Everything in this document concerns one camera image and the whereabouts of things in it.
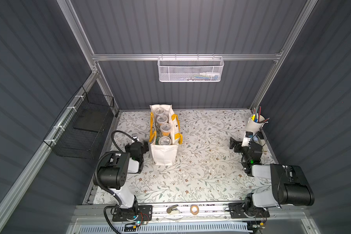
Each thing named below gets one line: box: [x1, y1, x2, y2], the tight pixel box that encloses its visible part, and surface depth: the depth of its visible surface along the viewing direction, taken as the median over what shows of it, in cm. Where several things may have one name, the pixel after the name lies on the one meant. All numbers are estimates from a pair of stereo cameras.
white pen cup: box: [245, 113, 266, 134], surface depth 104 cm
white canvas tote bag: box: [148, 104, 183, 167], surface depth 84 cm
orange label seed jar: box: [156, 114, 168, 124], surface depth 90 cm
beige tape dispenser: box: [166, 204, 180, 215], surface depth 75 cm
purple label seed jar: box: [154, 107, 166, 115], surface depth 95 cm
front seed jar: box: [158, 136, 172, 146], surface depth 80 cm
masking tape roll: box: [190, 204, 200, 216], surface depth 77 cm
